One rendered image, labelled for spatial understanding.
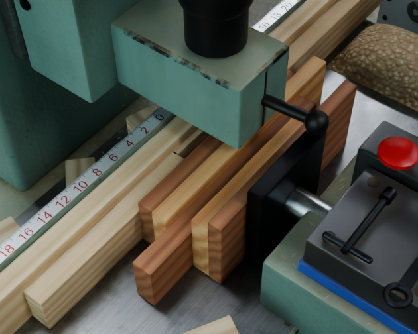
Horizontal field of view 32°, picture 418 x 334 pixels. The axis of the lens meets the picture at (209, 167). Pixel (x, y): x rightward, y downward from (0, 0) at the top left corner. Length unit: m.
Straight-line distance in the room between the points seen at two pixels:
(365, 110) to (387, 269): 0.27
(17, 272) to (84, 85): 0.17
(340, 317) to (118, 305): 0.18
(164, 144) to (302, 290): 0.19
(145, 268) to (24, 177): 0.27
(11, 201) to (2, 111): 0.13
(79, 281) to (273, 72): 0.23
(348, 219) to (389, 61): 0.27
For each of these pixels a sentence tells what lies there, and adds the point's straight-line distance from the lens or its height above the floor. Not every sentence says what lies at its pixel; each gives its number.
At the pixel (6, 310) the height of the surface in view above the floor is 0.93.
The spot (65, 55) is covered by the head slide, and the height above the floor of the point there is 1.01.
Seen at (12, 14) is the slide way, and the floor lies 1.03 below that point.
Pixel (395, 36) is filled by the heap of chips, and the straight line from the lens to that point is 0.77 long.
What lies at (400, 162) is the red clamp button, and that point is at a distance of 0.53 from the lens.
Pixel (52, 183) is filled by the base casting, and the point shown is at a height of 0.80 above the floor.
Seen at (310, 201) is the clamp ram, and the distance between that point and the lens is 0.58.
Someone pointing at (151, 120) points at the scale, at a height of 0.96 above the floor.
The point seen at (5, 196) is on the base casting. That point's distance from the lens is 0.81.
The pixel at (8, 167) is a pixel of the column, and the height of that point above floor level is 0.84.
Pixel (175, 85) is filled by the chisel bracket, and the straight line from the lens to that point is 0.60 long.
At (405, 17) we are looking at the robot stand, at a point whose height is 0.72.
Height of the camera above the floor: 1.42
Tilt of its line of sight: 50 degrees down
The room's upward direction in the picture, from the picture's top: 1 degrees counter-clockwise
